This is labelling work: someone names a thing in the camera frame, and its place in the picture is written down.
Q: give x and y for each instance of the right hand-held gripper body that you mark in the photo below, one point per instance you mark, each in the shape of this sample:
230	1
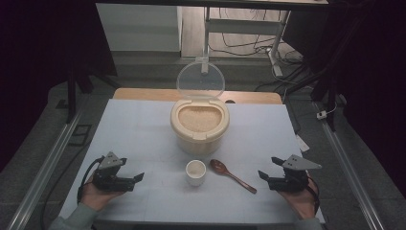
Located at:
295	182

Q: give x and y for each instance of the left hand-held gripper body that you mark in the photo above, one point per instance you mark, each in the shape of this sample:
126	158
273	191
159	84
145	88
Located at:
111	183

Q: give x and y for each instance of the person's left hand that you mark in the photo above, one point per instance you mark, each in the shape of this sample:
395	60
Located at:
97	198

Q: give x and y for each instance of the person's right hand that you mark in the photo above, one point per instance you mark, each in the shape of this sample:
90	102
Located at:
301	202

